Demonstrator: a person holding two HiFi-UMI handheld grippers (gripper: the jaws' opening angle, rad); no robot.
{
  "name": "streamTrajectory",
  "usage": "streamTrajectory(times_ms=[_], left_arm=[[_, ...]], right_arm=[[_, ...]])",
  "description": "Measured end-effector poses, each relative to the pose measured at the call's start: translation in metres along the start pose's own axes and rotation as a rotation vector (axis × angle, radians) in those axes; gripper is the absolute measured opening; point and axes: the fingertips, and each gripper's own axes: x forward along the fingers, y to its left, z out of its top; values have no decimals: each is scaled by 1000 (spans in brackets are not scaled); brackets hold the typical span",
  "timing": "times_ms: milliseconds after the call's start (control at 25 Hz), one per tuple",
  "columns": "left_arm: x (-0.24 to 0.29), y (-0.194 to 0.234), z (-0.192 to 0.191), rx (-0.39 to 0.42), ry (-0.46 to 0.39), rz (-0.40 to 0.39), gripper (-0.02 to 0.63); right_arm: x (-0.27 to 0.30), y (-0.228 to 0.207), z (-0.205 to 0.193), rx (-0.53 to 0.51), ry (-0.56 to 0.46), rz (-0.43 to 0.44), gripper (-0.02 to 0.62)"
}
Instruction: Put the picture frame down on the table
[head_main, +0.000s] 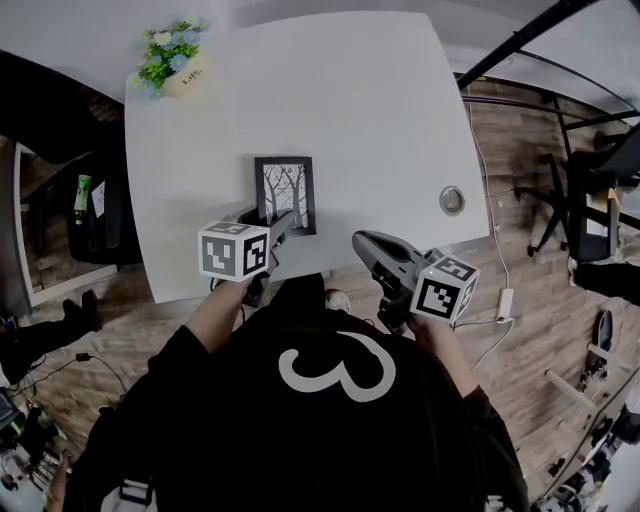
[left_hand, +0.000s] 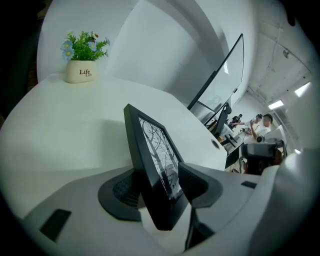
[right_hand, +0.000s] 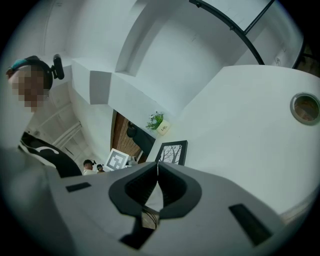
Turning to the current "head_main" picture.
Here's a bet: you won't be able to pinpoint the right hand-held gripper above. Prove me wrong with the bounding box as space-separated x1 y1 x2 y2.
351 229 481 335

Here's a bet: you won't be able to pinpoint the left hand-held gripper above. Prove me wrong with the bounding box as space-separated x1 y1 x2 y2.
197 203 298 309

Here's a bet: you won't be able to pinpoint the black framed tree picture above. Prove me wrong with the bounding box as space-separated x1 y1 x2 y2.
253 155 319 238

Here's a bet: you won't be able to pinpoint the another person's forearm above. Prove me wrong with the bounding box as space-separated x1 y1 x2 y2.
45 448 74 512

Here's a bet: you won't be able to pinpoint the person's right forearm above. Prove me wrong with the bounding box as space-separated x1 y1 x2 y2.
408 317 481 399

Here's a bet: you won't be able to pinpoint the person's left forearm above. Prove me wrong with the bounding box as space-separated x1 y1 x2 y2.
183 279 251 357

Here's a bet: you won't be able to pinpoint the person's white shoe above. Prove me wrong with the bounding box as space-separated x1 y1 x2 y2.
324 289 353 314

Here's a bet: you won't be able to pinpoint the person's black trouser leg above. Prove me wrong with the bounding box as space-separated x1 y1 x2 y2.
269 272 329 321

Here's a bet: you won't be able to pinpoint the potted plant in cream pot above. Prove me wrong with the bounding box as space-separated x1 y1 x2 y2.
130 17 210 101

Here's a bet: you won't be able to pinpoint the white paper note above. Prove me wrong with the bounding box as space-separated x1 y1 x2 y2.
89 179 108 220

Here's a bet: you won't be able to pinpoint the green bottle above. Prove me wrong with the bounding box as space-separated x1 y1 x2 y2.
73 174 94 226

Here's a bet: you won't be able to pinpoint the black mesh office chair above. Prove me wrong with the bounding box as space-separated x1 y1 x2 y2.
514 132 640 266

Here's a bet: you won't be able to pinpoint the person's black printed shirt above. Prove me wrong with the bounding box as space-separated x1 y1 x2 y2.
62 304 531 512

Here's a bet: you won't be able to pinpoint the white and tan papers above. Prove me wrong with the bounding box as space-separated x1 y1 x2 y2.
584 188 622 236

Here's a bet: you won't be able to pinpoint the white table with equipment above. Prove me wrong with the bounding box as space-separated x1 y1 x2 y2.
544 342 640 481

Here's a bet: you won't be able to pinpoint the dark skateboard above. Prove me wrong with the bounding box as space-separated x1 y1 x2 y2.
596 308 616 355

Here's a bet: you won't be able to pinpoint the grey table with white legs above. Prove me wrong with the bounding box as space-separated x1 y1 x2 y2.
0 134 121 317

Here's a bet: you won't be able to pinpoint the whiteboard on black stand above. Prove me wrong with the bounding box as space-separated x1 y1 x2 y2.
457 0 640 131

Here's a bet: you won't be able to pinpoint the round grey cable grommet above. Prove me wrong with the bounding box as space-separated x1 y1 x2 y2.
438 184 466 217

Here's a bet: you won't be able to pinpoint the white power cable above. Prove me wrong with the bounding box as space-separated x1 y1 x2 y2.
452 317 516 371
467 97 512 291

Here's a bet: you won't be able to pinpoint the black floor cable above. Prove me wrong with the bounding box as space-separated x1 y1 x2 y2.
9 352 131 401

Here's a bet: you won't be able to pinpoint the grey strap with buckle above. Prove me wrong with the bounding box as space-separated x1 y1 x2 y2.
102 477 156 512

